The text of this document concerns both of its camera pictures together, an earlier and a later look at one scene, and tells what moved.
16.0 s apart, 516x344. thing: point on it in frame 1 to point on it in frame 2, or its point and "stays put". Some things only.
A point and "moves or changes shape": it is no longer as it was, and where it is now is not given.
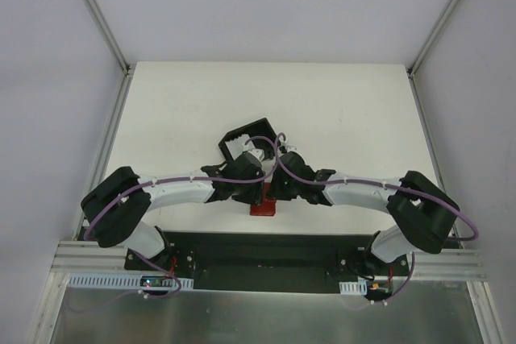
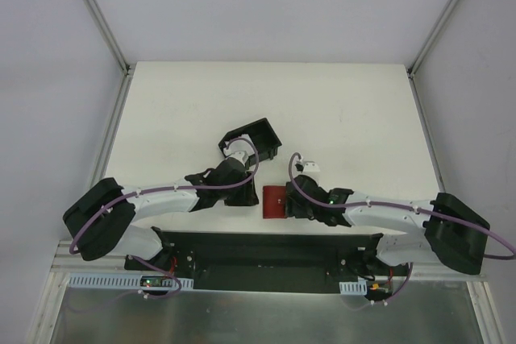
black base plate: x=272 y=262 stays put
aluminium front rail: x=89 y=257 stays put
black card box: x=260 y=128 stays put
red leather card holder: x=268 y=206 moves or changes shape
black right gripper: x=278 y=191 to x=290 y=200
